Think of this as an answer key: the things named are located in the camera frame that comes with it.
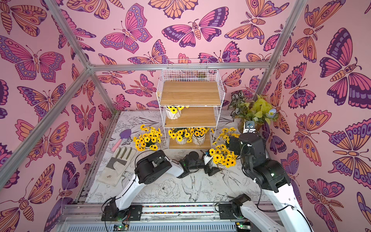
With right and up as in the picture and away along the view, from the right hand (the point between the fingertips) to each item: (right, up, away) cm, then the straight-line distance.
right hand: (246, 137), depth 65 cm
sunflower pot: (-34, +12, +14) cm, 39 cm away
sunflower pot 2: (-30, -1, +25) cm, 39 cm away
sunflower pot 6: (-8, -11, +11) cm, 18 cm away
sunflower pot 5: (-2, -1, +26) cm, 26 cm away
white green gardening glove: (-71, -20, +25) cm, 78 cm away
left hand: (-6, -18, +21) cm, 28 cm away
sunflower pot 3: (-19, -2, +29) cm, 35 cm away
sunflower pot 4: (-49, -3, +22) cm, 54 cm away
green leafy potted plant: (+16, +14, +22) cm, 31 cm away
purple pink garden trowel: (-72, -1, +41) cm, 83 cm away
